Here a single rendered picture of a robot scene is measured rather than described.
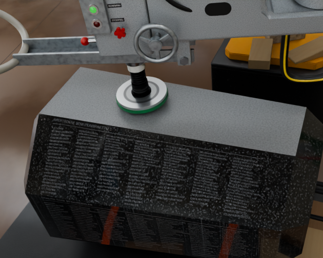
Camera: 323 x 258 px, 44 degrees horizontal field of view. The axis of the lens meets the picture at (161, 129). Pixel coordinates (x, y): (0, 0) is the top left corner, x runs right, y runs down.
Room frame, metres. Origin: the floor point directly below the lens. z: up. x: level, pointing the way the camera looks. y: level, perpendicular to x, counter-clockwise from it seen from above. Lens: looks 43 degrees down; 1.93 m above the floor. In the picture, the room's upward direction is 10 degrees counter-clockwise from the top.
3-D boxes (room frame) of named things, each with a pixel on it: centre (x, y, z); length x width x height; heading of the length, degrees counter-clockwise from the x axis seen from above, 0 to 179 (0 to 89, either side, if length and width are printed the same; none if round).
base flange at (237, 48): (1.83, -0.71, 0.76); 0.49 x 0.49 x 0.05; 60
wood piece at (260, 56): (1.63, -0.54, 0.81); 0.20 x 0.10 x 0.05; 158
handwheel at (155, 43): (1.18, -0.04, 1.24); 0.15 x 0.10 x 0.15; 78
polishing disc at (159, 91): (1.33, 0.06, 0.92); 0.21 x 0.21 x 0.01
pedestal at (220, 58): (1.83, -0.71, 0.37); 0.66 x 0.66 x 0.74; 60
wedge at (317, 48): (1.59, -0.77, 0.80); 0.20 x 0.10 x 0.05; 100
